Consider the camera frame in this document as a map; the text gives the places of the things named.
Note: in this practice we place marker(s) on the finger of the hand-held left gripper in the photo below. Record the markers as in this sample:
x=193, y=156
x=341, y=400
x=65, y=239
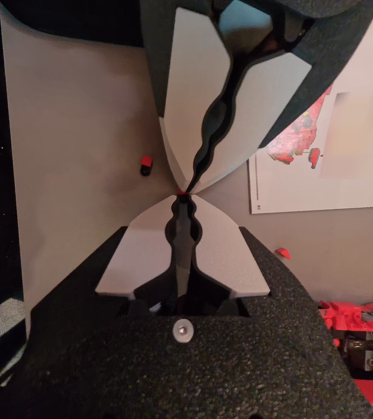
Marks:
x=193, y=65
x=265, y=104

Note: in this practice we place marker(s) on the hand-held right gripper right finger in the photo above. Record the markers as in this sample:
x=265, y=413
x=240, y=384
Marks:
x=229, y=255

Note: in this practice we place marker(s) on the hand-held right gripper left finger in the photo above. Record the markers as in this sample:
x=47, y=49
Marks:
x=140, y=255

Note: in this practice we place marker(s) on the small red black lego piece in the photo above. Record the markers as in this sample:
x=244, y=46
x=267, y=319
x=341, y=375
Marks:
x=146, y=165
x=183, y=197

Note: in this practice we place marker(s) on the red slope lego piece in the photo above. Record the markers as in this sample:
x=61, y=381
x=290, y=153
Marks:
x=283, y=252

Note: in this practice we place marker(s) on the lego instruction sheet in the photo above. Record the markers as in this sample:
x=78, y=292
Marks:
x=304, y=196

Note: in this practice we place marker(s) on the red lego car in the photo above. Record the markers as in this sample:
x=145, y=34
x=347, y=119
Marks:
x=347, y=316

